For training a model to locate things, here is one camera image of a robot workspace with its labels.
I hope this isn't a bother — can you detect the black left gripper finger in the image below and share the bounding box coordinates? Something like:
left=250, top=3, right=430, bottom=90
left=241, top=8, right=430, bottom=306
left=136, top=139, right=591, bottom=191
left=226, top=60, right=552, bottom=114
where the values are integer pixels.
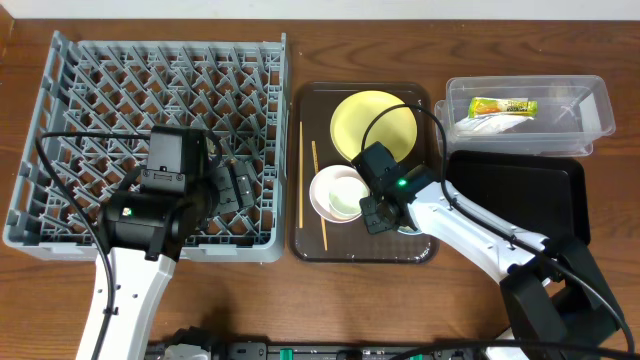
left=240, top=162, right=256, bottom=208
left=228, top=162, right=246, bottom=209

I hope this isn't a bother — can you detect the light blue bowl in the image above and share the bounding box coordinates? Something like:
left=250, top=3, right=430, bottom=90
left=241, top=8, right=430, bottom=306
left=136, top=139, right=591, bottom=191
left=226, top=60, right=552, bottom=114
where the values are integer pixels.
left=398, top=226, right=423, bottom=236

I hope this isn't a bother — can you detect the white cup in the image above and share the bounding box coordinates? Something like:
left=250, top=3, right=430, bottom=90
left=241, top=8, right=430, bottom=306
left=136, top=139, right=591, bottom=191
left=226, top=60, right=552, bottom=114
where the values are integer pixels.
left=329, top=176, right=368, bottom=220

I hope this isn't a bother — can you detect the white napkin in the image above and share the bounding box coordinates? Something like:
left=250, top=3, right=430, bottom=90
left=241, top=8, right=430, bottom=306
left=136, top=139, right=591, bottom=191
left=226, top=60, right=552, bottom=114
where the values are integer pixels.
left=454, top=114, right=531, bottom=136

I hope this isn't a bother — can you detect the green orange snack wrapper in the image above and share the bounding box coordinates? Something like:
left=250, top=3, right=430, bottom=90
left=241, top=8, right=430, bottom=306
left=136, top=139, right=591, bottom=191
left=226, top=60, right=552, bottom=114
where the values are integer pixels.
left=468, top=97, right=538, bottom=118

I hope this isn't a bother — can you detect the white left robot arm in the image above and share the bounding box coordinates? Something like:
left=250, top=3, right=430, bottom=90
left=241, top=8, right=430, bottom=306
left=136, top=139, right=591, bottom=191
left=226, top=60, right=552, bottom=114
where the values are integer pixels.
left=76, top=161, right=255, bottom=359

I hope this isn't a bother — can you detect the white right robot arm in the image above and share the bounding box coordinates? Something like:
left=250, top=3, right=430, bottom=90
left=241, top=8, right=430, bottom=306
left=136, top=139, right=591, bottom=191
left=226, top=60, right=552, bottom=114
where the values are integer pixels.
left=357, top=164, right=639, bottom=359

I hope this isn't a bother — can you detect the clear plastic waste bin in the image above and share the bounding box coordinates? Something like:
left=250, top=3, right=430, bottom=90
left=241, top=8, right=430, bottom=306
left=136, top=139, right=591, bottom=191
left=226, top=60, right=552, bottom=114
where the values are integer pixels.
left=434, top=75, right=616, bottom=157

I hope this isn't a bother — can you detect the black waste tray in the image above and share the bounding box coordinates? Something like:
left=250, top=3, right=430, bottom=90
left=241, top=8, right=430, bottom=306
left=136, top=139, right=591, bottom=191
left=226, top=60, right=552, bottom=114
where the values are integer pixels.
left=447, top=151, right=591, bottom=244

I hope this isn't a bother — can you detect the wooden chopstick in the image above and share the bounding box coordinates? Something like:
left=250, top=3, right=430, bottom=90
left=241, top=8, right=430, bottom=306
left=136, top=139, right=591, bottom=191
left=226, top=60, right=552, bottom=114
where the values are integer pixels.
left=310, top=140, right=330, bottom=252
left=298, top=122, right=304, bottom=229

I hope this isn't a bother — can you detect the pink bowl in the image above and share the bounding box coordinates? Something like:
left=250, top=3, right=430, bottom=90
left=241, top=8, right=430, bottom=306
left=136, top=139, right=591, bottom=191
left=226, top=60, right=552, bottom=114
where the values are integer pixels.
left=309, top=165, right=369, bottom=224

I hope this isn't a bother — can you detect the dark brown serving tray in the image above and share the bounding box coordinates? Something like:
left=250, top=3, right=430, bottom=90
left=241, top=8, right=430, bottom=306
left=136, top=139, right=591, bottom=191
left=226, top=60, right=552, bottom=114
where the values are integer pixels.
left=290, top=82, right=440, bottom=264

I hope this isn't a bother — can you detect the yellow plate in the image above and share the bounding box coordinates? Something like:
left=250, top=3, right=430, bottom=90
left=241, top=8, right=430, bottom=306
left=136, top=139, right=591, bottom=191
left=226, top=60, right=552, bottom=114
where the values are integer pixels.
left=330, top=90, right=417, bottom=162

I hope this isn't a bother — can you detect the grey plastic dish rack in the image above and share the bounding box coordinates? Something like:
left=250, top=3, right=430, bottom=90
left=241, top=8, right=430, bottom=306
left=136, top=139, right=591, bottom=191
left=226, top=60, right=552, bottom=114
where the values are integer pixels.
left=2, top=33, right=291, bottom=263

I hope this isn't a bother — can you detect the black equipment rail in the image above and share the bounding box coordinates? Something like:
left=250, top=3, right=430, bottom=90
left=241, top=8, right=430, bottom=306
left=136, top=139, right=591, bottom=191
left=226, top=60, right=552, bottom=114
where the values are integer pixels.
left=144, top=327, right=501, bottom=360

